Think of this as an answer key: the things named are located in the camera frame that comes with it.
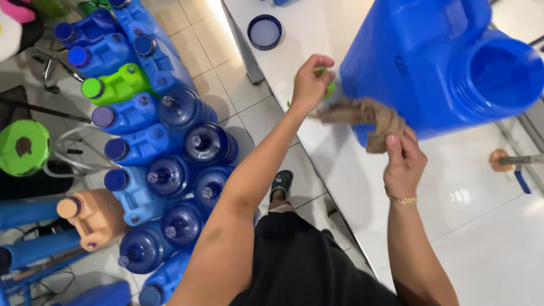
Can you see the tan jerry can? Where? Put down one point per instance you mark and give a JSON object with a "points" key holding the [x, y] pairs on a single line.
{"points": [[95, 216]]}

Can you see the large open blue jerry can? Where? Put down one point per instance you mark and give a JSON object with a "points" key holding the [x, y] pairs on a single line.
{"points": [[425, 63]]}

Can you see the pink and white plush toy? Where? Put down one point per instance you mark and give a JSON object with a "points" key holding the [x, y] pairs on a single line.
{"points": [[12, 25]]}

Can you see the row of capped blue canisters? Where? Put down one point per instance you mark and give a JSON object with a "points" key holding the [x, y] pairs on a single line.
{"points": [[140, 144]]}

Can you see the person's left fingers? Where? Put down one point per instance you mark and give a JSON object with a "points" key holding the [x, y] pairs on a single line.
{"points": [[325, 63]]}

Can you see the blue plastic container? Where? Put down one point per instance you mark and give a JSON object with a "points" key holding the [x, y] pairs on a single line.
{"points": [[100, 295]]}

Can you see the person's left hand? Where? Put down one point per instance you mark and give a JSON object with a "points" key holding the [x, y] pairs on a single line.
{"points": [[308, 87]]}

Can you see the person's right hand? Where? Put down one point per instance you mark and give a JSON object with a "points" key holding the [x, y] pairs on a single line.
{"points": [[406, 170]]}

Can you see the metal stool frame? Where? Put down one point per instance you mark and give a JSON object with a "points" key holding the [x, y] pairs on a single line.
{"points": [[72, 148]]}

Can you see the brown cleaning cloth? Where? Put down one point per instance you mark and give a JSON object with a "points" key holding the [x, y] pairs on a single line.
{"points": [[374, 117]]}

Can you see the metal chair base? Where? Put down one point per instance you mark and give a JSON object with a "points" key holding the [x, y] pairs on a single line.
{"points": [[57, 68]]}

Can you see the cluster of round blue bottles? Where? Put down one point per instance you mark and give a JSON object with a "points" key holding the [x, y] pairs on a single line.
{"points": [[191, 148]]}

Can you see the blue screw cap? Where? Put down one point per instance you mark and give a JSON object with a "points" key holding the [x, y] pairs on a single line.
{"points": [[264, 32]]}

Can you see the green jerry can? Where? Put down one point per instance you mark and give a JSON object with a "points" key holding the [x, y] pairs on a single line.
{"points": [[114, 85]]}

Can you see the blue plastic tube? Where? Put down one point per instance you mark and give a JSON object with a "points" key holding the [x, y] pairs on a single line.
{"points": [[29, 212], [38, 250]]}

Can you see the person's dark sandal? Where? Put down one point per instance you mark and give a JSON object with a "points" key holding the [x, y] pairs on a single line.
{"points": [[282, 180]]}

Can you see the green plastic stool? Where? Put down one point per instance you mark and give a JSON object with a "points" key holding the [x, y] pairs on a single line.
{"points": [[23, 148]]}

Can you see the green scrubbing pad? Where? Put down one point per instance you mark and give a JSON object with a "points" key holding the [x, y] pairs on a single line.
{"points": [[329, 88]]}

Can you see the person's black shorts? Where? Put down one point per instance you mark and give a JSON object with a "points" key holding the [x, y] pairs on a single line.
{"points": [[297, 267]]}

